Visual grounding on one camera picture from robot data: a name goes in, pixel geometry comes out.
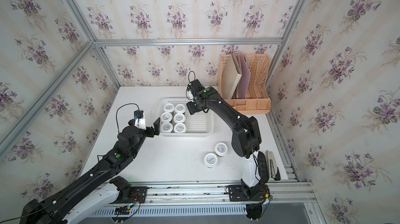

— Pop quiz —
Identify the yogurt cup back row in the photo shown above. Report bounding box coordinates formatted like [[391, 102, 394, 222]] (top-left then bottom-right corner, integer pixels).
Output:
[[163, 103, 175, 114], [160, 122, 174, 133], [174, 123, 187, 133], [215, 142, 228, 157]]

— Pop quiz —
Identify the yogurt cup row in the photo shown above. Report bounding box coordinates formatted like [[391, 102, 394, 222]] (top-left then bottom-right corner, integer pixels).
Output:
[[174, 123, 187, 133], [173, 113, 186, 124], [204, 153, 218, 168], [215, 142, 228, 157], [160, 122, 174, 133], [163, 103, 175, 114], [160, 112, 173, 123], [174, 104, 186, 114]]

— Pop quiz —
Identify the yogurt cup front row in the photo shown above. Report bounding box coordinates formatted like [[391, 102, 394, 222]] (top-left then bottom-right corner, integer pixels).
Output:
[[204, 153, 218, 168], [173, 113, 186, 124], [160, 112, 173, 123], [174, 104, 186, 114]]

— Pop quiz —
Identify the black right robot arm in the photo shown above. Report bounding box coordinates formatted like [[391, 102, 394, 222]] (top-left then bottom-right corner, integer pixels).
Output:
[[186, 79, 269, 201]]

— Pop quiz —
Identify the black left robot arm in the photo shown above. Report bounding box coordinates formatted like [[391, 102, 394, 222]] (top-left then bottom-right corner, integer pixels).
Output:
[[19, 118, 160, 224]]

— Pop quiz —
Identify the white perforated plastic basket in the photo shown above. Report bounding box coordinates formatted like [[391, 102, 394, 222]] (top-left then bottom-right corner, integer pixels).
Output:
[[157, 98, 214, 137]]

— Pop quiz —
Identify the beige folder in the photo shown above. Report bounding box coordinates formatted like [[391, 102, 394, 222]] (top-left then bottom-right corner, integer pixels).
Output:
[[220, 54, 242, 99]]

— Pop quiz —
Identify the purple folder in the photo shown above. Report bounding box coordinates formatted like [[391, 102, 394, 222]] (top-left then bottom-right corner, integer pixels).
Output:
[[236, 52, 251, 99]]

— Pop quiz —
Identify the peach plastic file organizer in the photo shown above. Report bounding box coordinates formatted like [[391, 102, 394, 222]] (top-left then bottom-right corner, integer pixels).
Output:
[[218, 54, 271, 114]]

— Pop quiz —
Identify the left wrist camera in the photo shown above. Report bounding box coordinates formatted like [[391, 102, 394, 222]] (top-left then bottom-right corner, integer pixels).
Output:
[[134, 110, 146, 130]]

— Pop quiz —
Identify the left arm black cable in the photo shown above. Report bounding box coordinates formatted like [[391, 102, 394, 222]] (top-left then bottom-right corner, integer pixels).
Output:
[[115, 103, 141, 134]]

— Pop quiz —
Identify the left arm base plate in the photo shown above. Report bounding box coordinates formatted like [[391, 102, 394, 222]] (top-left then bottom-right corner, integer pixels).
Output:
[[113, 187, 148, 204]]

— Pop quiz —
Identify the small circuit board with wires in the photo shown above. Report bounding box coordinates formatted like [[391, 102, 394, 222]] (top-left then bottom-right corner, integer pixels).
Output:
[[114, 206, 131, 216]]

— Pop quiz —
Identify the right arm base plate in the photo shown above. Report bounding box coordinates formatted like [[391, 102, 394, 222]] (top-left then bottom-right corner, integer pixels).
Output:
[[226, 183, 272, 202]]

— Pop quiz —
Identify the aluminium mounting rail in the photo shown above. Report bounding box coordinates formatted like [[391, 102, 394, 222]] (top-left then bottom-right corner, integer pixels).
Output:
[[56, 181, 313, 208]]

